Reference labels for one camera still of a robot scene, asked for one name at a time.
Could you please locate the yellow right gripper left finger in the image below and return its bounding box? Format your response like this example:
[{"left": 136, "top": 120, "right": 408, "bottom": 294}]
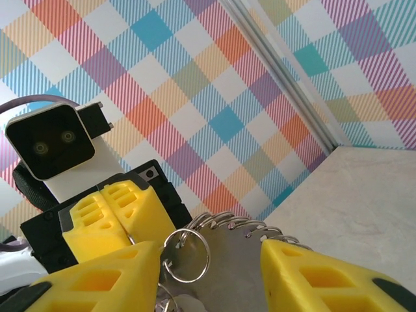
[{"left": 0, "top": 240, "right": 163, "bottom": 312}]

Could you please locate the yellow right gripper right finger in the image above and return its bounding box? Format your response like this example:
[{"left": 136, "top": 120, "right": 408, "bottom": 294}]
[{"left": 261, "top": 239, "right": 416, "bottom": 312}]

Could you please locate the white left camera bracket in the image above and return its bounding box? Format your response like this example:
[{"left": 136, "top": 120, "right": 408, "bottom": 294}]
[{"left": 44, "top": 129, "right": 124, "bottom": 206}]

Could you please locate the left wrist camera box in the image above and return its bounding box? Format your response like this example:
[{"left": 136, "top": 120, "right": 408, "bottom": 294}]
[{"left": 6, "top": 103, "right": 97, "bottom": 181}]

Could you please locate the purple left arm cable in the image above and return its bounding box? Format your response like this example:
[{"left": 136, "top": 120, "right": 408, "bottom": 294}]
[{"left": 0, "top": 94, "right": 82, "bottom": 115}]

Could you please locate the aluminium corner post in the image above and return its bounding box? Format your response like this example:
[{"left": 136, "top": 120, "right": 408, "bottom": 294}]
[{"left": 218, "top": 0, "right": 341, "bottom": 153}]

